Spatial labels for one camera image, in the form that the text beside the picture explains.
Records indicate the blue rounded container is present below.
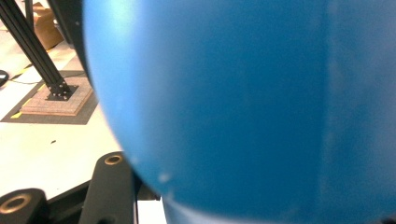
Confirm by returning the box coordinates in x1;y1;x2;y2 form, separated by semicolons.
82;0;396;224

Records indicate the black cable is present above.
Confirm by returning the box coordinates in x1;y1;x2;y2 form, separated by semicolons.
8;63;45;86

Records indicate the black upright post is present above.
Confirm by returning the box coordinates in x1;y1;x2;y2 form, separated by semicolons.
47;0;93;86

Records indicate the brown wooden base plate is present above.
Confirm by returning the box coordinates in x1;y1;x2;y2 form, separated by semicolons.
0;70;99;126

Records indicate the cardboard box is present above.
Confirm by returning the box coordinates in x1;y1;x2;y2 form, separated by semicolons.
32;1;65;51

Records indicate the brick-patterned base block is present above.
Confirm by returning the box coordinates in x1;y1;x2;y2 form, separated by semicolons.
20;76;94;118

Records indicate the black metal stand leg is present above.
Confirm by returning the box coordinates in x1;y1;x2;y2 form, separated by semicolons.
0;0;79;102

